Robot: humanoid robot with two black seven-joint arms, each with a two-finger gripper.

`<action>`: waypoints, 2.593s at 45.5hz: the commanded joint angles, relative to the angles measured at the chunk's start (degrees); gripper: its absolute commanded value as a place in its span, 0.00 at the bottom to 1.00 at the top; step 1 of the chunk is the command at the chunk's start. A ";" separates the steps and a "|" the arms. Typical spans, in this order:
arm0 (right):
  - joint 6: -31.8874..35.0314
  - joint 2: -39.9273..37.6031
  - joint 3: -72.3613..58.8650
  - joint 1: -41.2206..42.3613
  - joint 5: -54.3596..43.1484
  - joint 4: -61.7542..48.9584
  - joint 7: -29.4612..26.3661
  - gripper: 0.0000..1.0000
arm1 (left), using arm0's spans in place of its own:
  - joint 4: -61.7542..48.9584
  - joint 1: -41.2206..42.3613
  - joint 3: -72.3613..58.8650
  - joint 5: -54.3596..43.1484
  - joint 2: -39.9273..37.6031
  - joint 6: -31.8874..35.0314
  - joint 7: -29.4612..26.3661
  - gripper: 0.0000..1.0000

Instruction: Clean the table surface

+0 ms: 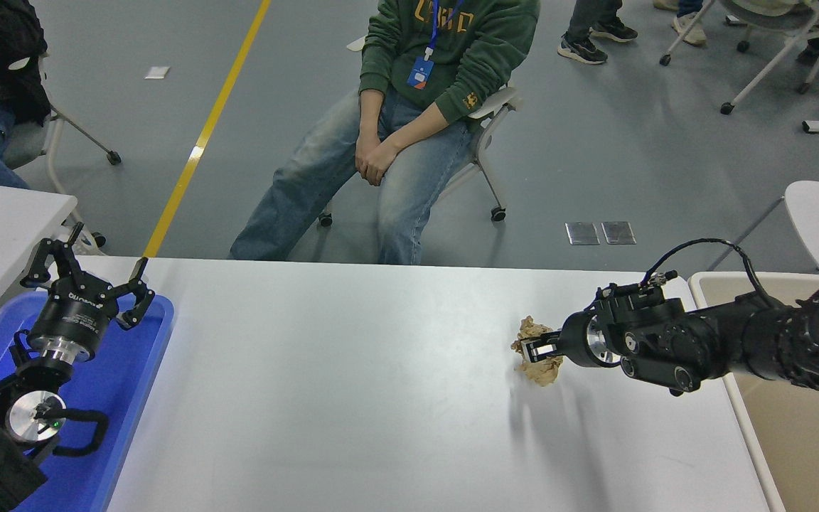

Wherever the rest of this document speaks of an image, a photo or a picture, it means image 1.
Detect white-framed wheeled chair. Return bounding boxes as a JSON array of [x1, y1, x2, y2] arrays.
[[658, 0, 819, 116]]

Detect blue plastic tray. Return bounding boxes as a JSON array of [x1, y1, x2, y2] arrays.
[[0, 290, 176, 512]]

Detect large pale bin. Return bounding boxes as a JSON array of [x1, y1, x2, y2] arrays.
[[688, 272, 819, 512]]

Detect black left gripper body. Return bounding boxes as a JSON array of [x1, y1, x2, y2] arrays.
[[28, 279, 121, 351]]

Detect person's right hand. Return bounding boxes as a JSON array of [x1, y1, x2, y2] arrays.
[[355, 135, 382, 179]]

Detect person's left hand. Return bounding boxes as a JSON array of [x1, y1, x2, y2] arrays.
[[365, 144, 401, 188]]

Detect blue lanyard with badge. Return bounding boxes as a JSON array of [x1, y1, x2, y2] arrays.
[[407, 0, 464, 90]]

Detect tan paper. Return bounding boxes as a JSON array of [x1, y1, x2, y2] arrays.
[[510, 316, 564, 387]]

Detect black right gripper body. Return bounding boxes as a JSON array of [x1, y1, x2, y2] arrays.
[[559, 311, 596, 368]]

